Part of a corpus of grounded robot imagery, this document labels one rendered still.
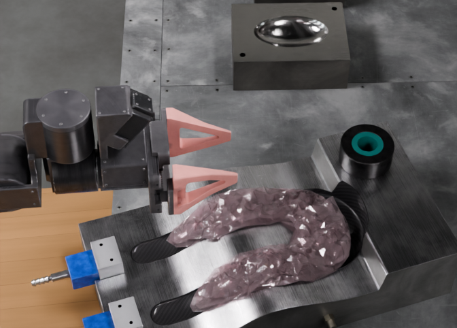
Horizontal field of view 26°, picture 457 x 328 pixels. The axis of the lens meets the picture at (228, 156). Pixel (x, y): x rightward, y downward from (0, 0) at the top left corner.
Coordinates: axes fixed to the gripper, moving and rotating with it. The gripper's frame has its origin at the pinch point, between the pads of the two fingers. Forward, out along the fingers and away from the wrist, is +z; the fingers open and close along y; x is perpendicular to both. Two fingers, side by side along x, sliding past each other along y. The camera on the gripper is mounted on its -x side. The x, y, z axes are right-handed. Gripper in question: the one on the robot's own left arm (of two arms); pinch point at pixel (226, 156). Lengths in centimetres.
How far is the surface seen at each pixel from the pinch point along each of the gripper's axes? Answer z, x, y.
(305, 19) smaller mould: 21, 32, 57
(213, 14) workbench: 6, 39, 68
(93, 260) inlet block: -17.4, 33.1, 10.0
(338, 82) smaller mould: 26, 37, 46
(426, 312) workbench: 30.4, 38.7, 0.0
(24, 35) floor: -41, 121, 154
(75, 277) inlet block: -20.0, 33.2, 7.3
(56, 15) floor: -31, 120, 161
